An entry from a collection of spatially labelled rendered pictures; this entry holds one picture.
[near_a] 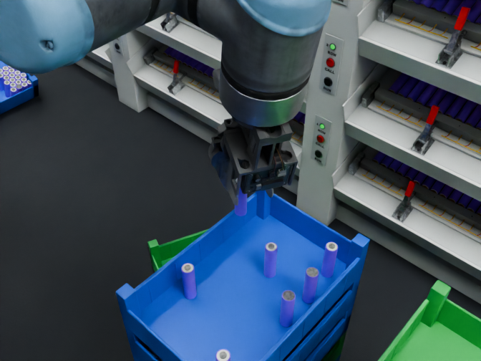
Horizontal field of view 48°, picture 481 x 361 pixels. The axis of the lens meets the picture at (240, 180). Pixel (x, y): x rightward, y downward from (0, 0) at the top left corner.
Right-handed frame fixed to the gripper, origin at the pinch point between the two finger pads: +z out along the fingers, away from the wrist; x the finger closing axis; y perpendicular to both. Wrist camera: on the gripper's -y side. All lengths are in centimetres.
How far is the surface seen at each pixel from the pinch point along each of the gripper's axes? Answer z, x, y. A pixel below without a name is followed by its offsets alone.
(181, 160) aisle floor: 61, 2, -45
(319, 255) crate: 12.8, 11.3, 8.9
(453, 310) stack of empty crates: 4.5, 22.9, 24.2
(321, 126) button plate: 25.0, 27.1, -23.1
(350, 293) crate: 14.0, 14.0, 15.6
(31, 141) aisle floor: 66, -37, -66
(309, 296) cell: 8.8, 6.1, 15.8
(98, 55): 58, -13, -87
